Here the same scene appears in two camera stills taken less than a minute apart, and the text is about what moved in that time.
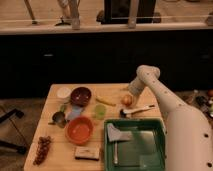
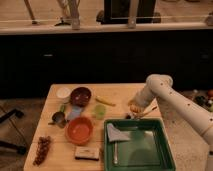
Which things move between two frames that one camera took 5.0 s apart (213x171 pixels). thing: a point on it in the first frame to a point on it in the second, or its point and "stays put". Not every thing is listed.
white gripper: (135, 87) to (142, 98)
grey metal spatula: (115, 135) stays put
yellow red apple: (126, 100) to (135, 108)
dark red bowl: (80, 96) stays put
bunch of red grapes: (42, 149) stays put
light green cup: (100, 111) stays put
